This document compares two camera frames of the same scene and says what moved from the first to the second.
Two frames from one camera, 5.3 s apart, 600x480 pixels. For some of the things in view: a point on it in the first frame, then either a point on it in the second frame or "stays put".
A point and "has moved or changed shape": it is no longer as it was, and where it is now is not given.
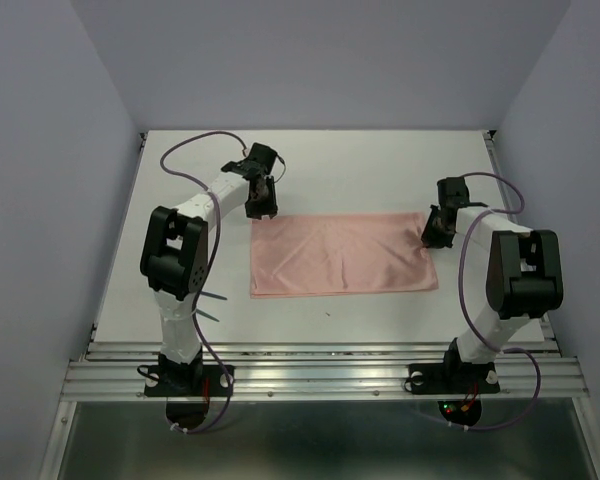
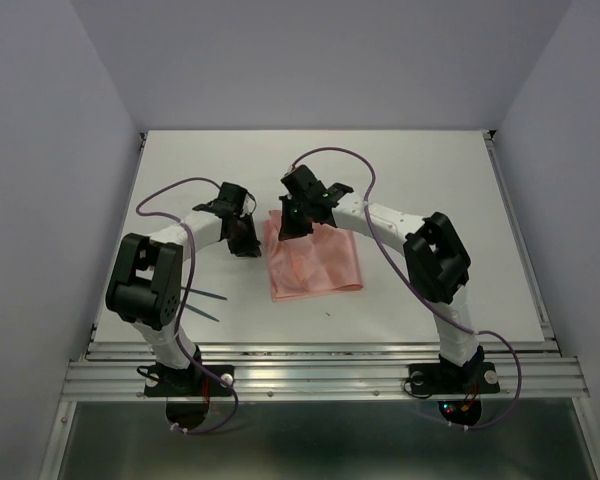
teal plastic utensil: [213, 295] stays put
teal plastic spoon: [199, 311] stays put
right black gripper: [431, 240] to [287, 230]
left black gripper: [270, 208] to [250, 247]
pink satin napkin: [340, 254] has moved or changed shape
